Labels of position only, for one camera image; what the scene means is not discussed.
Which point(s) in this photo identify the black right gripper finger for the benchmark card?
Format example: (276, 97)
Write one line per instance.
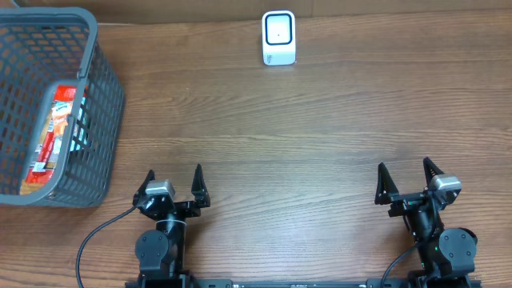
(386, 189)
(433, 174)

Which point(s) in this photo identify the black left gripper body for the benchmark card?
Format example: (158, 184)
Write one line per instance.
(178, 206)

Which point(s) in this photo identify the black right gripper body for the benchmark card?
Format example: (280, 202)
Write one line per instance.
(410, 200)

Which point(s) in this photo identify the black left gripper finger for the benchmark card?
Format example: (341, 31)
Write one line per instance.
(199, 190)
(141, 191)

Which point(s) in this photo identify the teal snack pouch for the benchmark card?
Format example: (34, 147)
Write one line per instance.
(79, 136)

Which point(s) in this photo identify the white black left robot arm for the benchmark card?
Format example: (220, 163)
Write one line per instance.
(161, 251)

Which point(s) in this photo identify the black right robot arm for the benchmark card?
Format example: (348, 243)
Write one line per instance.
(447, 255)

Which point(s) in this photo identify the white barcode scanner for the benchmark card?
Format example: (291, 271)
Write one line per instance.
(279, 38)

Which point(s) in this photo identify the red snack package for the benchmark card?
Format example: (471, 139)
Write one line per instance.
(49, 145)

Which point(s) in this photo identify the grey plastic mesh basket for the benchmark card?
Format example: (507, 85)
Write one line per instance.
(40, 49)

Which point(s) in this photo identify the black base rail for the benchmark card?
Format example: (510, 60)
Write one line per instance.
(226, 283)

